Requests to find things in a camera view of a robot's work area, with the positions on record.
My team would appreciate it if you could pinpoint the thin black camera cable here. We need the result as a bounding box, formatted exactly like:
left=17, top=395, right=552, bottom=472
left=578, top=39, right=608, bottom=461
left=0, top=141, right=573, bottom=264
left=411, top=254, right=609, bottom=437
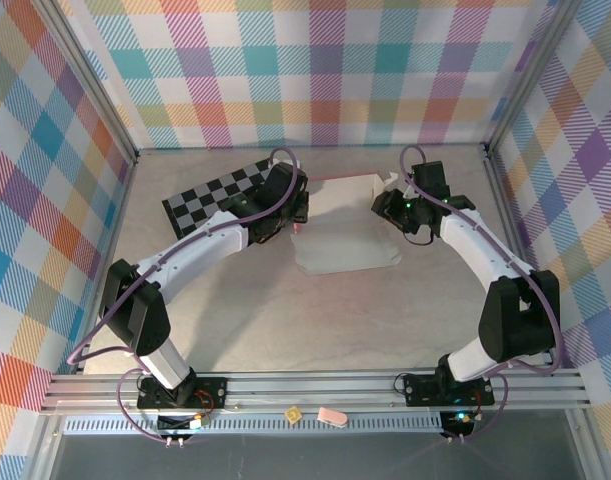
left=400, top=224, right=435, bottom=247

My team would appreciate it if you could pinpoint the long aluminium base rail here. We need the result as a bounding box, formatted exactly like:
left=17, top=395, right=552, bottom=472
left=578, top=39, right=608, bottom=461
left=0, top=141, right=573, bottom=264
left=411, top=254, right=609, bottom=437
left=38, top=368, right=595, bottom=417

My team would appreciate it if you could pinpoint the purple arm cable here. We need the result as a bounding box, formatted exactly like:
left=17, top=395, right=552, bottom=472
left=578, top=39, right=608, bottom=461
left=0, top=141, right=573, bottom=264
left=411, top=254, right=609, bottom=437
left=400, top=145, right=566, bottom=444
left=66, top=147, right=309, bottom=445

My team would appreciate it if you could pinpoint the grey slotted cable duct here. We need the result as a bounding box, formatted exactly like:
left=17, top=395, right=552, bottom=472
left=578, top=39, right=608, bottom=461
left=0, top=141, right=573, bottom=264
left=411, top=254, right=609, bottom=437
left=63, top=411, right=445, bottom=436

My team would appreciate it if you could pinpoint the pink white eraser block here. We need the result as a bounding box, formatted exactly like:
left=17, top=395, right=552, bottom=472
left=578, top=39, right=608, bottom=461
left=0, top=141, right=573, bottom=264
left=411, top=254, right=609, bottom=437
left=317, top=406, right=348, bottom=430

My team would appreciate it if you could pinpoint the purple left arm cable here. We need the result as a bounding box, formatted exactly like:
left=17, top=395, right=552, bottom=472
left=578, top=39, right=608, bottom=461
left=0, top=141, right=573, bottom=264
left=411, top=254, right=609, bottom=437
left=66, top=147, right=309, bottom=445

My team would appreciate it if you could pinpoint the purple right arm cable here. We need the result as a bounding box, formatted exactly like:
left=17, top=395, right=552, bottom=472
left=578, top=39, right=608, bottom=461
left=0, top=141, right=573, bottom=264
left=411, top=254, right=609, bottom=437
left=400, top=145, right=566, bottom=444

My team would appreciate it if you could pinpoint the black electronics board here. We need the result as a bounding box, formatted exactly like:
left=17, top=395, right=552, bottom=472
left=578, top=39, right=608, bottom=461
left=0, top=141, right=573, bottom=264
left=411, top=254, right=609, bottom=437
left=157, top=412, right=210, bottom=435
left=440, top=409, right=477, bottom=437

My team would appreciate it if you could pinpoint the aluminium side rail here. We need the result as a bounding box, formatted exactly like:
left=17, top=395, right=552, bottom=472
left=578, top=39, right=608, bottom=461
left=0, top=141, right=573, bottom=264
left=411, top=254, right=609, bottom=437
left=73, top=152, right=139, bottom=375
left=483, top=143, right=582, bottom=374

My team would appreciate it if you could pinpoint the short aluminium frame post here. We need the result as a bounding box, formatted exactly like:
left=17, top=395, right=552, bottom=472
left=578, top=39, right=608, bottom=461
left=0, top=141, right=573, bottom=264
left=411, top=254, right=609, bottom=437
left=27, top=414, right=69, bottom=480
left=567, top=407, right=609, bottom=480

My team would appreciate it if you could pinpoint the black grey checkerboard plate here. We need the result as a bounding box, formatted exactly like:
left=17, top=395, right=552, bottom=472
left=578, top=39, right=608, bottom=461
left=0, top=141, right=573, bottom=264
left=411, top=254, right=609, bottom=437
left=162, top=155, right=281, bottom=240

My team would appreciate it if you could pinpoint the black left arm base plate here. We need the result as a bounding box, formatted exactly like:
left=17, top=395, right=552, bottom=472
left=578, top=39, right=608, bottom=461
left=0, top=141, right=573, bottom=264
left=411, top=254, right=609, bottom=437
left=136, top=375, right=229, bottom=410

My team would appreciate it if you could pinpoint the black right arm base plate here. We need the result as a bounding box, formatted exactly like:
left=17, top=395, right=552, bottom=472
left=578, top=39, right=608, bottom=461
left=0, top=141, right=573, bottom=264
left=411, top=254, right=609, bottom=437
left=402, top=373, right=497, bottom=407

